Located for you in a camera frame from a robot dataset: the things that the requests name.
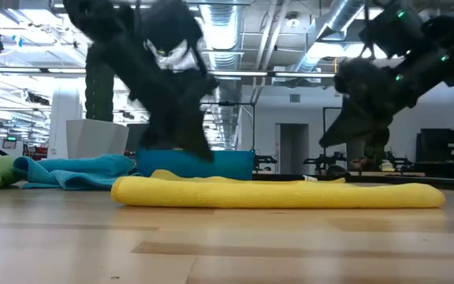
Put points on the white hexagonal planter pot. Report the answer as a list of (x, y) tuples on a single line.
[(97, 140)]

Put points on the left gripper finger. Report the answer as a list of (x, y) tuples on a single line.
[(197, 146), (158, 138)]

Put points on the green cactus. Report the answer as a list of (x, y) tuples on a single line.
[(99, 94)]

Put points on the black background monitor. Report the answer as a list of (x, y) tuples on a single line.
[(133, 136)]

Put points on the black aluminium table frame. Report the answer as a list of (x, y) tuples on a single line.
[(428, 183)]

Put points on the silver spiral ceiling duct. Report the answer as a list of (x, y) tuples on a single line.
[(341, 16)]

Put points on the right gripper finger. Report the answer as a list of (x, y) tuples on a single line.
[(376, 150), (353, 126)]

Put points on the blue microfiber towel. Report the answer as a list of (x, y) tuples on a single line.
[(81, 169)]

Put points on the black storage cabinet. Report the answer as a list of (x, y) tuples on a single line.
[(443, 150)]

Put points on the black metal frame stand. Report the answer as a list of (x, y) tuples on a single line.
[(324, 122)]

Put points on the teal plastic bin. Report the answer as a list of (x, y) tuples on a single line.
[(231, 163)]

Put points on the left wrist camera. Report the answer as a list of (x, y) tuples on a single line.
[(172, 23)]

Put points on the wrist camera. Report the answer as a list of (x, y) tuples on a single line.
[(172, 23), (392, 27)]

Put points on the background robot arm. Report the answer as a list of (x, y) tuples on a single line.
[(266, 161), (325, 161), (398, 161)]

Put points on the yellow microfiber towel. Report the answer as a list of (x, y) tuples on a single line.
[(270, 195)]

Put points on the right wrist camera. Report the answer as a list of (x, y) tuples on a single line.
[(392, 27)]

